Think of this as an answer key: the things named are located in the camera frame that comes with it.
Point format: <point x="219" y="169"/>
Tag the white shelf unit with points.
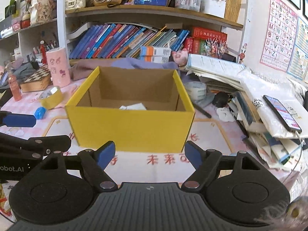
<point x="61" y="16"/>

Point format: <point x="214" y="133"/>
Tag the red book set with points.
<point x="207" y="35"/>

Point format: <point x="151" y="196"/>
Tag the pink pig plush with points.
<point x="179" y="57"/>

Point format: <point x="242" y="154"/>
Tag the red and white round doll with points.
<point x="25" y="21"/>

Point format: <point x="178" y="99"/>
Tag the grey clothes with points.
<point x="21" y="71"/>

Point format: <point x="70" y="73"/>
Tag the stack of papers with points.
<point x="211" y="67"/>

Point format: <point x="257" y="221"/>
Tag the black smartphone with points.
<point x="282" y="113"/>

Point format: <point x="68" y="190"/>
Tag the pile of books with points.
<point x="272" y="146"/>

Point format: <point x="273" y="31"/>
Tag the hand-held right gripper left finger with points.
<point x="105" y="155"/>

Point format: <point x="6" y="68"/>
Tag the pink cylinder container with stickers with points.
<point x="58" y="67"/>

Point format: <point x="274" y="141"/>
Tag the deer ornament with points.
<point x="242" y="54"/>

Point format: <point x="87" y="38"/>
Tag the small white crumpled item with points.
<point x="225" y="114"/>

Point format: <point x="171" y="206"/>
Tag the beige plush doll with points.
<point x="42" y="9"/>

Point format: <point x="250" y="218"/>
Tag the wooden chessboard box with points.
<point x="36" y="79"/>

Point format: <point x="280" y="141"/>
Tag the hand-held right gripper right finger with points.
<point x="193" y="155"/>

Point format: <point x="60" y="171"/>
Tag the mauve and lilac cloth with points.
<point x="81" y="71"/>

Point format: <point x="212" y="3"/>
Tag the colourful chart wall poster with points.
<point x="299" y="50"/>

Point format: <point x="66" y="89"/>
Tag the orange and white carton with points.
<point x="155" y="59"/>
<point x="156" y="51"/>

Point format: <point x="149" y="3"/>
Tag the pink spray bottle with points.
<point x="15" y="89"/>

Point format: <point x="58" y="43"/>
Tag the small blue plastic object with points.
<point x="40" y="113"/>

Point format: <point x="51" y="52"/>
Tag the small black pouch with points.
<point x="221" y="99"/>

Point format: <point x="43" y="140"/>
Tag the white power adapter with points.
<point x="136" y="107"/>

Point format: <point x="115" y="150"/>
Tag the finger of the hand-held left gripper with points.
<point x="55" y="144"/>
<point x="19" y="120"/>

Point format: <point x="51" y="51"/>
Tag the black pen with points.
<point x="202" y="110"/>

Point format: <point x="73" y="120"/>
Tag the alphabet wall poster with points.
<point x="278" y="33"/>

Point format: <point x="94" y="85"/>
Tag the yellowish tape roll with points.
<point x="51" y="99"/>

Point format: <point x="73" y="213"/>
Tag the clear tape roll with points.
<point x="196" y="90"/>

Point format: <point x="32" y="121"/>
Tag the yellow cardboard box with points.
<point x="130" y="130"/>

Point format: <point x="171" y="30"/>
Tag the colourful hair ornaments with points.
<point x="214" y="48"/>

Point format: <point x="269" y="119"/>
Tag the row of colourful books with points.
<point x="115" y="41"/>

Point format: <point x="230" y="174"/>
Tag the white lying book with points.
<point x="77" y="30"/>

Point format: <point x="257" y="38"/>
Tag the white plastic bag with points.
<point x="264" y="115"/>

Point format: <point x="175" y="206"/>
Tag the stack of yellow books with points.
<point x="234" y="2"/>

